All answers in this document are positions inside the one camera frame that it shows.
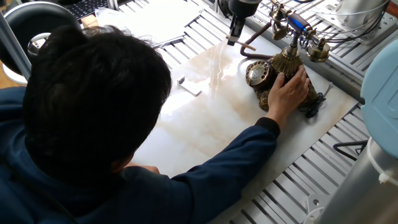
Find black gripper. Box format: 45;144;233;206
227;0;263;47

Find antique red gold telephone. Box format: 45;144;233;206
244;34;318;112

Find person's right forearm blue sleeve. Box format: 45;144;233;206
170;117;281;218

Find antique brass phone handset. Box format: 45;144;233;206
269;0;331;63

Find person's right hand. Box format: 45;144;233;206
266;64;311;130

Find person's left hand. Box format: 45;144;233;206
124;161;161;175

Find printed paper stack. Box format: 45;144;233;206
95;0;205;47

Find glossy marble board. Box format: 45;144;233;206
130;23;359;224

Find silver metal cylinder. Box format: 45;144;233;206
335;0;388;29

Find silver perforated mounting plate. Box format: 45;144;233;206
315;0;398;47

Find black computer keyboard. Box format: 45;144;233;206
66;0;109;20

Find person's head black hair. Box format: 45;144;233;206
22;24;172;187

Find person's body dark blue clothes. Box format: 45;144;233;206
0;86;218;224

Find black phone line cable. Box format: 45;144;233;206
298;84;333;119

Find black cable pair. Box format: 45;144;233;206
323;6;388;44

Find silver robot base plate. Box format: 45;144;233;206
303;194;330;224

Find aluminium profile post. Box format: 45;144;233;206
0;12;32;82

